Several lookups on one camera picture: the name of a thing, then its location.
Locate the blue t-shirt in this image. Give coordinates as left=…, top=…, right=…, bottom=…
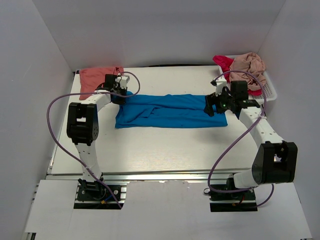
left=115, top=94, right=228, bottom=129

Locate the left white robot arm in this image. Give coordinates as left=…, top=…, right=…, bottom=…
left=66, top=74, right=130, bottom=183

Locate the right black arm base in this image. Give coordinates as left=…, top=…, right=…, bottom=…
left=203, top=187, right=258, bottom=213

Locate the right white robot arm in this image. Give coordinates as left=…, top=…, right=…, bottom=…
left=204, top=77, right=298, bottom=193

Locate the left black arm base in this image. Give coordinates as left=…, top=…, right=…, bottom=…
left=73, top=184, right=127, bottom=210

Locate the folded salmon pink t-shirt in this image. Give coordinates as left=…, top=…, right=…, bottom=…
left=79, top=66, right=124, bottom=101

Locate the white plastic basket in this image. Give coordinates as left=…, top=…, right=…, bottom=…
left=218, top=55, right=277, bottom=105

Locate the magenta red t-shirt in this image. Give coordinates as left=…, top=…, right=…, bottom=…
left=212, top=55, right=262, bottom=96

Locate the beige crumpled t-shirt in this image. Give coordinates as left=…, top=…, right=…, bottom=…
left=229, top=52, right=267, bottom=92

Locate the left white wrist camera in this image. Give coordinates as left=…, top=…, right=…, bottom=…
left=114, top=75, right=130, bottom=91

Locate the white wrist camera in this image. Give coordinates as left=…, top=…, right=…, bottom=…
left=210, top=76, right=227, bottom=96
left=114, top=75, right=130, bottom=91

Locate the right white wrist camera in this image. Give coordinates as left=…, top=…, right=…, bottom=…
left=210, top=76, right=227, bottom=96

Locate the aluminium table frame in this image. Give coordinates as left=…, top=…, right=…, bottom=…
left=23, top=71, right=285, bottom=240

